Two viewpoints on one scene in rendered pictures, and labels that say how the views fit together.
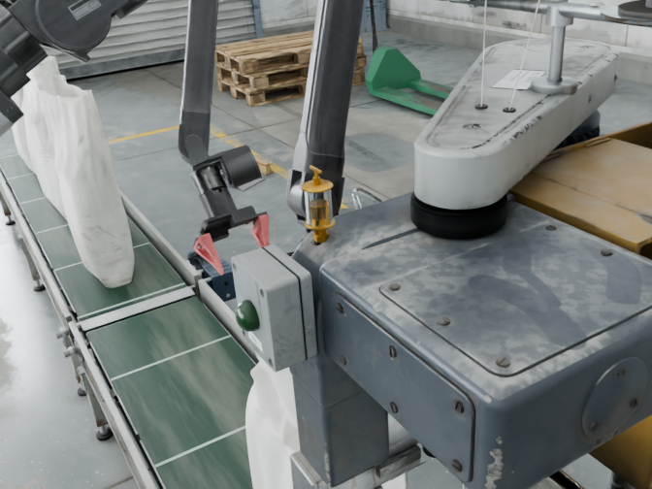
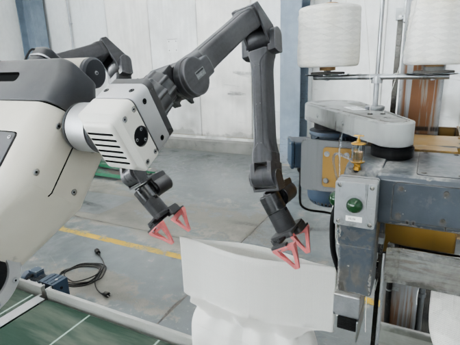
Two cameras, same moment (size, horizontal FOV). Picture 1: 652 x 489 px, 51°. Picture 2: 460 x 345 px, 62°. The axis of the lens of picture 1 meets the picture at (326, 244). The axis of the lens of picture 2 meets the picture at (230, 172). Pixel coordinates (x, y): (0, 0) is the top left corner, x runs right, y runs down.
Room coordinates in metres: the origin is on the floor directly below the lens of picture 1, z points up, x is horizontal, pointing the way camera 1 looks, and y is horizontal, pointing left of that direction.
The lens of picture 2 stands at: (0.09, 0.64, 1.55)
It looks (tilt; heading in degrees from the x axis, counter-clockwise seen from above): 16 degrees down; 326
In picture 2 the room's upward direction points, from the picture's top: 2 degrees counter-clockwise
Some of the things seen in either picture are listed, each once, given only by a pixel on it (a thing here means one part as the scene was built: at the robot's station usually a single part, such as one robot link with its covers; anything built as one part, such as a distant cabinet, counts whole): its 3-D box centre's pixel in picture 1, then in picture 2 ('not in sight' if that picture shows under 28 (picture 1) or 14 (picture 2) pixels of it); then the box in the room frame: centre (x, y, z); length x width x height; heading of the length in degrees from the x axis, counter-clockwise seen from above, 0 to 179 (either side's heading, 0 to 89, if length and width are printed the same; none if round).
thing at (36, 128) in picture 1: (51, 132); not in sight; (3.07, 1.22, 0.74); 0.47 x 0.22 x 0.72; 30
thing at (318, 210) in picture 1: (318, 204); (357, 152); (0.58, 0.00, 1.37); 0.03 x 0.02 x 0.03; 29
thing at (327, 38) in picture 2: not in sight; (328, 37); (0.85, -0.20, 1.61); 0.17 x 0.17 x 0.17
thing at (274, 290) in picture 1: (274, 307); (356, 200); (0.54, 0.05, 1.29); 0.08 x 0.05 x 0.09; 29
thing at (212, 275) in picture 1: (206, 270); (40, 283); (2.35, 0.47, 0.35); 0.30 x 0.15 x 0.15; 29
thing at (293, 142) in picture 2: not in sight; (300, 155); (0.99, -0.24, 1.25); 0.10 x 0.08 x 0.12; 144
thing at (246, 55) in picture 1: (286, 49); not in sight; (6.60, 0.24, 0.36); 1.20 x 0.82 x 0.14; 115
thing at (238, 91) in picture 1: (290, 80); not in sight; (6.63, 0.23, 0.07); 1.20 x 0.82 x 0.14; 117
